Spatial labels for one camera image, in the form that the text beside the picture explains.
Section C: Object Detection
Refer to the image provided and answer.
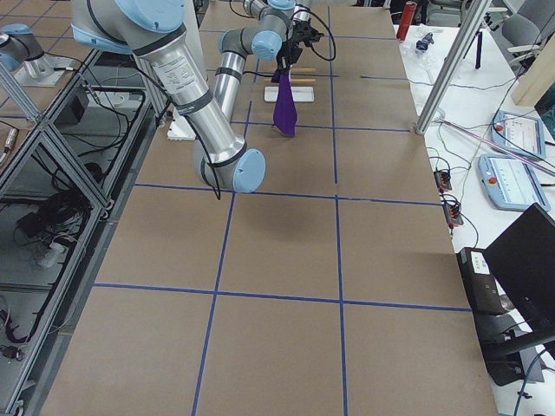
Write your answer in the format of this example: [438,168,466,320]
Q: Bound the black monitor with stand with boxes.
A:
[482,203,554,374]

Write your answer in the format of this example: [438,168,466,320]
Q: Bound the red cylinder bottle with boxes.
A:
[396,1,417,42]

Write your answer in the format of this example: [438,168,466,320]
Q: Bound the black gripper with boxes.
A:
[276,39,303,71]

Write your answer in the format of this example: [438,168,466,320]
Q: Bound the black box device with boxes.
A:
[457,247,509,316]

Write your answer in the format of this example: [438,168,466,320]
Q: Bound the white towel rack base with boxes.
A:
[264,86,315,103]

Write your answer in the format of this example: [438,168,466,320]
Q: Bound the far blue teach pendant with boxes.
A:
[491,110,547,159]

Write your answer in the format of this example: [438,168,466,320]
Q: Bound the brown paper table cover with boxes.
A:
[42,7,497,415]

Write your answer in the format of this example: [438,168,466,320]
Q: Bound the grey office chair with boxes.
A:
[500,14,554,67]

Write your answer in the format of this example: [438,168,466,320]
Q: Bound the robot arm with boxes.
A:
[214,1,322,135]
[71,1,266,193]

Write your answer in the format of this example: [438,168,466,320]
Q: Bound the inner wooden rack bar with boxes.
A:
[264,78,317,85]

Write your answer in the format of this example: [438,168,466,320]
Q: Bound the purple towel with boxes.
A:
[271,69,297,137]

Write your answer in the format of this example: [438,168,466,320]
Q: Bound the blue teach pendant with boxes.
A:
[478,154,552,211]
[491,110,547,159]

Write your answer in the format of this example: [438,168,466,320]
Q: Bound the aluminium frame post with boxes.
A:
[415,0,491,135]

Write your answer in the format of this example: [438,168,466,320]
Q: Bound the aluminium frame cabinet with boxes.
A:
[1,52,168,415]

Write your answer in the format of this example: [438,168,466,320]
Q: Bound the black braided left cable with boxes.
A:
[291,3,337,62]

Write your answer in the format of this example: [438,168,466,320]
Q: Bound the wooden rack bar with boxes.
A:
[260,67,317,78]
[264,78,317,85]

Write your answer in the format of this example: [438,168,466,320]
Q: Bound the near blue teach pendant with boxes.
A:
[478,154,552,211]

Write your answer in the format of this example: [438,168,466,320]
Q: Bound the outer wooden rack bar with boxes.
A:
[260,67,317,78]

